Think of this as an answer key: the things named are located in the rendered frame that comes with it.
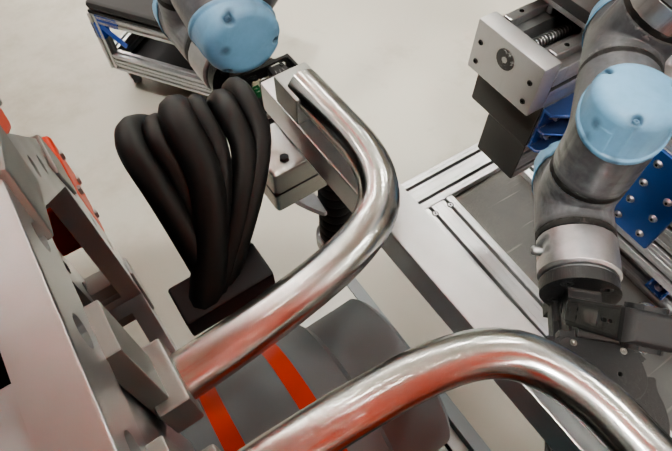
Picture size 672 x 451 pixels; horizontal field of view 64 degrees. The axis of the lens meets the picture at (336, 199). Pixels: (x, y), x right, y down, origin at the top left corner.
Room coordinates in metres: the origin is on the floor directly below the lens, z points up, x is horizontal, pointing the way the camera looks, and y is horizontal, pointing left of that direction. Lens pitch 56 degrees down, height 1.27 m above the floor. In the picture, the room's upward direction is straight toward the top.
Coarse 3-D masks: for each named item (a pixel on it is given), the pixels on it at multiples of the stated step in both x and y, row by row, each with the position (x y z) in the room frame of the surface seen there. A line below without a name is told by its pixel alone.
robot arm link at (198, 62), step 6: (192, 42) 0.48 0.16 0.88; (192, 48) 0.48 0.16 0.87; (192, 54) 0.48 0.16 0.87; (198, 54) 0.47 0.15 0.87; (192, 60) 0.47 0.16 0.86; (198, 60) 0.46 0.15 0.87; (204, 60) 0.46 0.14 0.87; (192, 66) 0.47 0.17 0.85; (198, 66) 0.46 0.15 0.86; (204, 66) 0.45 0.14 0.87; (198, 72) 0.46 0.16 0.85; (204, 72) 0.45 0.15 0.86; (204, 78) 0.45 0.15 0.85
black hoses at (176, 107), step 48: (192, 96) 0.23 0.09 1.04; (240, 96) 0.24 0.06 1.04; (144, 144) 0.20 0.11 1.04; (192, 144) 0.19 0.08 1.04; (240, 144) 0.20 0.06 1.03; (144, 192) 0.17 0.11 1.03; (192, 192) 0.17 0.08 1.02; (240, 192) 0.18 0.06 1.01; (192, 240) 0.15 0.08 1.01; (240, 240) 0.16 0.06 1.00; (192, 288) 0.13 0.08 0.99; (240, 288) 0.14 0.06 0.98
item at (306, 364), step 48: (288, 336) 0.14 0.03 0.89; (336, 336) 0.13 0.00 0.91; (384, 336) 0.13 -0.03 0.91; (240, 384) 0.10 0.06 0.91; (288, 384) 0.10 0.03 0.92; (336, 384) 0.10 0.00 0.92; (192, 432) 0.07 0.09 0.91; (240, 432) 0.07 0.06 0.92; (384, 432) 0.07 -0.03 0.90; (432, 432) 0.07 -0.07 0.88
